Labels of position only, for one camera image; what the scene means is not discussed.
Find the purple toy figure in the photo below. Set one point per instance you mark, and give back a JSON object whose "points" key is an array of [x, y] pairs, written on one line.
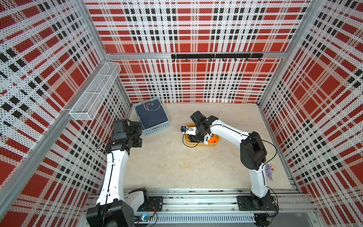
{"points": [[269, 171]]}

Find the green circuit board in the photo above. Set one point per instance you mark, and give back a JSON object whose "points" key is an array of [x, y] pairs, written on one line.
{"points": [[142, 218]]}

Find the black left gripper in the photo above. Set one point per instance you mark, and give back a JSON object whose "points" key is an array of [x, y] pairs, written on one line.
{"points": [[138, 129]]}

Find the dark blue folded cloth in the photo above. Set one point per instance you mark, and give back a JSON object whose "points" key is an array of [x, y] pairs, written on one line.
{"points": [[151, 113]]}

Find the yellow plastic storage box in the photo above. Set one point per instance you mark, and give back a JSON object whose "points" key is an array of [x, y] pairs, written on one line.
{"points": [[190, 141]]}

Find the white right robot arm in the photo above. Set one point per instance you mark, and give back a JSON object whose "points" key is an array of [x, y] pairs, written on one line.
{"points": [[252, 155]]}

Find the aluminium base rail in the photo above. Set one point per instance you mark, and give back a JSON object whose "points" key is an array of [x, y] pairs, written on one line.
{"points": [[220, 206]]}

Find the white hot glue gun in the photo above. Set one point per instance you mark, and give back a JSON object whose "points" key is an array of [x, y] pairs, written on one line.
{"points": [[189, 130]]}

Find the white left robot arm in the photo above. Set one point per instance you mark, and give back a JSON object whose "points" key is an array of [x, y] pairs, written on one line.
{"points": [[112, 208]]}

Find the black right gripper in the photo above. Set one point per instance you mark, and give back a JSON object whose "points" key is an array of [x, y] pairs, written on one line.
{"points": [[200, 138]]}

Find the light blue perforated basket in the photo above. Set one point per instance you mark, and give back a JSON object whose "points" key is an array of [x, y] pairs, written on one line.
{"points": [[155, 128]]}

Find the black wall hook rail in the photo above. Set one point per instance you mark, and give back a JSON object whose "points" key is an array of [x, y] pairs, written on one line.
{"points": [[218, 56]]}

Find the orange hot glue gun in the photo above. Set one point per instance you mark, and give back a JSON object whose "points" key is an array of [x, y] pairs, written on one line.
{"points": [[214, 139]]}

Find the white wire mesh shelf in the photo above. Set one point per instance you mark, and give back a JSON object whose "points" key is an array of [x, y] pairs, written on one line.
{"points": [[90, 101]]}

